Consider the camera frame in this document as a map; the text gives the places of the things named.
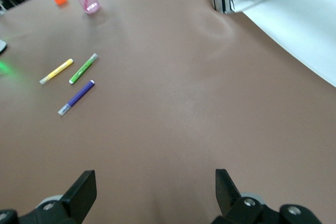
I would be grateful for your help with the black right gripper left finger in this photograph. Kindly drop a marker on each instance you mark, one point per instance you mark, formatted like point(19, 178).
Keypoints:
point(76, 200)

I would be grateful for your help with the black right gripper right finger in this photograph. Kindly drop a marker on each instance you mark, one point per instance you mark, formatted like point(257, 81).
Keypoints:
point(231, 200)

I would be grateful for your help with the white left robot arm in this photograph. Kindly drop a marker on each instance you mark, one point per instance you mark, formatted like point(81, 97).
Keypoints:
point(2, 47)

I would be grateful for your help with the purple marker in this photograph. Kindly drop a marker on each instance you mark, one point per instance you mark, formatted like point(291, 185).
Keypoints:
point(78, 95)

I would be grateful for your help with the yellow marker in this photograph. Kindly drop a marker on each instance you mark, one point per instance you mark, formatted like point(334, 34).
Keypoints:
point(57, 70)

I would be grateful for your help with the green marker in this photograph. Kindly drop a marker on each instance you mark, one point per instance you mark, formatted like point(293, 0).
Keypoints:
point(82, 69)

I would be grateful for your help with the white board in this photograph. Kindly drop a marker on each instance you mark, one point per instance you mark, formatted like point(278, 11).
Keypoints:
point(302, 24)

